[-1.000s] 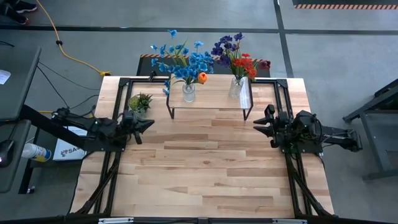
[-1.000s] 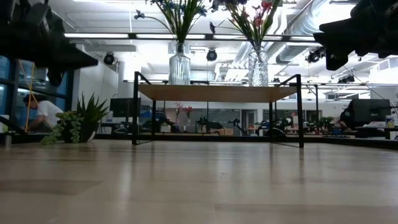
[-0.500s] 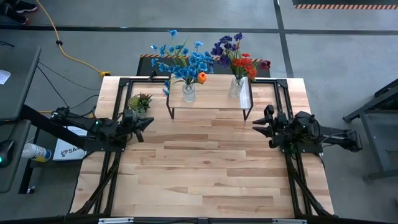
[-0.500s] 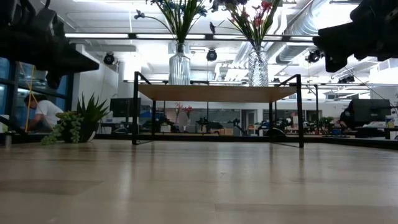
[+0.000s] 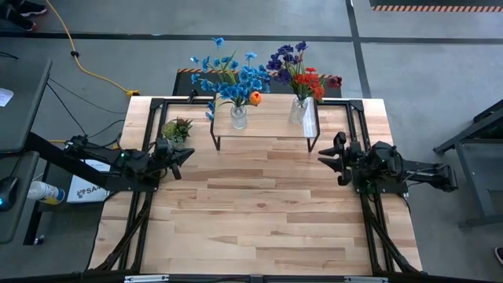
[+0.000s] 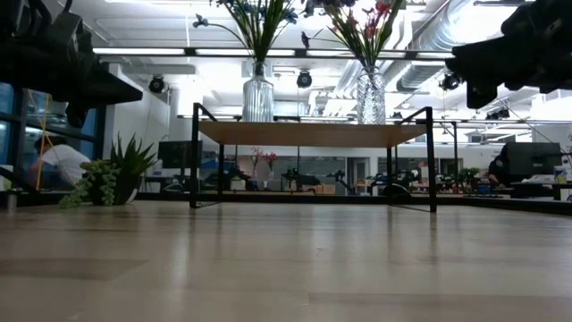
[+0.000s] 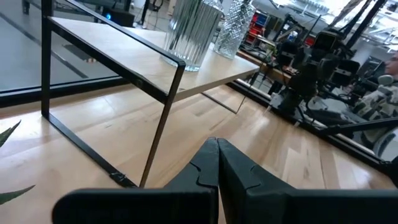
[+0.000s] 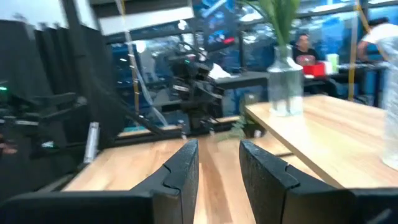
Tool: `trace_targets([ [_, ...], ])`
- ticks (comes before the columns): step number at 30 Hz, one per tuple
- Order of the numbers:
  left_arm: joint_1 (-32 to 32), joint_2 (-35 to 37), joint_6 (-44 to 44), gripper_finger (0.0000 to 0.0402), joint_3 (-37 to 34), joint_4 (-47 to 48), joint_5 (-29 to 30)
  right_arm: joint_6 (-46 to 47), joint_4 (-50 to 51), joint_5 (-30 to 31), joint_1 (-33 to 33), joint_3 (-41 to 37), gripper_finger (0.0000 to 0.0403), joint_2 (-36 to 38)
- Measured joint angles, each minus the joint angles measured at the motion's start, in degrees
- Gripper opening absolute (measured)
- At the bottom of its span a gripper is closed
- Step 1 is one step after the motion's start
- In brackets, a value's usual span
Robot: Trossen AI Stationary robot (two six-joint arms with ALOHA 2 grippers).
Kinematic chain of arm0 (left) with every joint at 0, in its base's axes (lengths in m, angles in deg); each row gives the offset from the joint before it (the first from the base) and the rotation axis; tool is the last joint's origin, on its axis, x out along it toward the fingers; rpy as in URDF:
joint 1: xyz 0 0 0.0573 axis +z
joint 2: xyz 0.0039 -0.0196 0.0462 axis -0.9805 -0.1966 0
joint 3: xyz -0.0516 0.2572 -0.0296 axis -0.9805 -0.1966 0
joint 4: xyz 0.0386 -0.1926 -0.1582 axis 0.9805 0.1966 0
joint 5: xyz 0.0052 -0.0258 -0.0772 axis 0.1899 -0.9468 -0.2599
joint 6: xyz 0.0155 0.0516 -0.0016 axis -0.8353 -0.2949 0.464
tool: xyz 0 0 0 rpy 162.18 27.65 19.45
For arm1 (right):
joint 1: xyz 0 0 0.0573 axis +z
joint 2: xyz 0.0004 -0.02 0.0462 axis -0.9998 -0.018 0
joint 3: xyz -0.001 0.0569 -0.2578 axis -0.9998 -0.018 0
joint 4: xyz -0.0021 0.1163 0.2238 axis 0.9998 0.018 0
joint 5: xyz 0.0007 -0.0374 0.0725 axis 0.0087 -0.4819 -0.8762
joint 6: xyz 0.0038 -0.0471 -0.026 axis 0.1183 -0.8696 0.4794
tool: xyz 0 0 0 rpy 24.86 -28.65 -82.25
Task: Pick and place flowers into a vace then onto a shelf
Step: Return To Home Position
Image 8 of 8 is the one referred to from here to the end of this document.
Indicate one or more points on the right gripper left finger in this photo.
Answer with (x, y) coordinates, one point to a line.
(140, 202)

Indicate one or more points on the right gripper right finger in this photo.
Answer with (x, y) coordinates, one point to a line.
(295, 199)

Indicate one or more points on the ribbed glass bottle vase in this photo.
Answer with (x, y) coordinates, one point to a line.
(285, 87)

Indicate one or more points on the diamond-cut glass vase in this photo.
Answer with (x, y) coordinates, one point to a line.
(392, 102)

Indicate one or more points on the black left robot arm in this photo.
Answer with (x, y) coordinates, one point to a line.
(196, 90)

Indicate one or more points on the potted artificial succulent plant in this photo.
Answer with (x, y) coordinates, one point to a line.
(237, 129)

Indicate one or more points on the background dark desk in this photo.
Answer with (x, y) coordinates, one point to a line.
(245, 79)

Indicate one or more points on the red box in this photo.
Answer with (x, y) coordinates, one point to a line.
(314, 69)

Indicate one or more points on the background black robot rig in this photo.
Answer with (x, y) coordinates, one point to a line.
(40, 115)

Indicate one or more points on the white green cup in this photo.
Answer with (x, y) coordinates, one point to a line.
(332, 62)

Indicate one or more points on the person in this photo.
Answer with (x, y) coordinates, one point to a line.
(376, 34)
(304, 51)

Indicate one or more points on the black curtain partition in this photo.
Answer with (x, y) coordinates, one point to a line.
(46, 62)

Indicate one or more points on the silver metal bracket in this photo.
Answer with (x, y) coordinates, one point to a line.
(91, 141)

